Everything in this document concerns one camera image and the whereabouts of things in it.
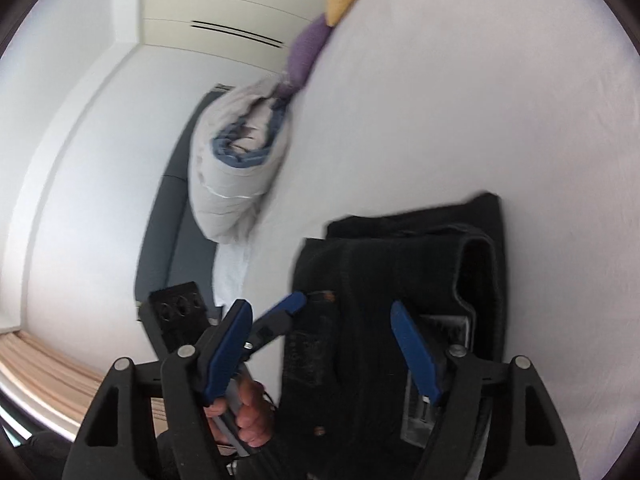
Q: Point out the white pillow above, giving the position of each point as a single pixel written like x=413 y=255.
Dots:
x=230 y=270

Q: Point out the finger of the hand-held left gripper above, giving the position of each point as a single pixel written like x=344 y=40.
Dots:
x=282 y=310

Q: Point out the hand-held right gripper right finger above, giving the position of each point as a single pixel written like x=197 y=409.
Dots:
x=415 y=355

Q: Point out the rolled beige duvet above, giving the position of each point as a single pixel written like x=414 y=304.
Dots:
x=225 y=195

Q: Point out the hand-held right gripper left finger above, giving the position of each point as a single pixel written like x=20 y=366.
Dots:
x=227 y=355

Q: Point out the cream wardrobe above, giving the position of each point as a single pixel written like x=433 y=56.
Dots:
x=200 y=0

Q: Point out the black pants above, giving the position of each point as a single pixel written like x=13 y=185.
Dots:
x=370 y=270

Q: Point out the grey upholstered headboard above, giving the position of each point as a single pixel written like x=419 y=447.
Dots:
x=165 y=230

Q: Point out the person's left hand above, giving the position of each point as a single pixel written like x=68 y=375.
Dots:
x=252 y=415

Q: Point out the white bed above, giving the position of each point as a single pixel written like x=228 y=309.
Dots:
x=450 y=85

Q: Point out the purple cushion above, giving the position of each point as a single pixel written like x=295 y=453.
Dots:
x=305 y=50

